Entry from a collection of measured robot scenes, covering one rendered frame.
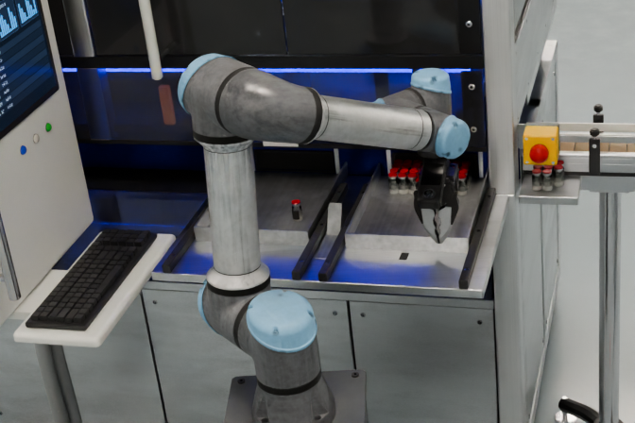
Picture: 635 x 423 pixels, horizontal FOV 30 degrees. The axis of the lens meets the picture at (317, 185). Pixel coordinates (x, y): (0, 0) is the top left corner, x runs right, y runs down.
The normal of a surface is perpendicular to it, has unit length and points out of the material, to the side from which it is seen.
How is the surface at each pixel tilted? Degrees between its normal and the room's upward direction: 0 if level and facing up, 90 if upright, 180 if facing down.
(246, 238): 90
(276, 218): 0
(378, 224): 0
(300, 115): 76
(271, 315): 8
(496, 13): 90
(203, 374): 90
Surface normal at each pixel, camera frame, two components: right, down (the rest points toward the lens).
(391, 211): -0.11, -0.89
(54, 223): 0.96, 0.03
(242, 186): 0.57, 0.31
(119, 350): -0.26, 0.45
